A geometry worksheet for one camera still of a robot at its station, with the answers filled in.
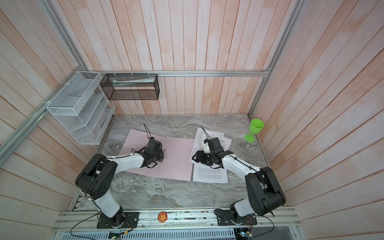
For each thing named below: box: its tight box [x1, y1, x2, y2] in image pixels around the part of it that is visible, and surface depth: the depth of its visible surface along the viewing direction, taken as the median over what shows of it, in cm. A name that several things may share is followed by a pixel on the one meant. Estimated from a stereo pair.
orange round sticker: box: [157, 211, 168, 223], surface depth 76 cm
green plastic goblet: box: [245, 118, 265, 143], surface depth 98 cm
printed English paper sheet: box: [189, 159, 228, 183], surface depth 90 cm
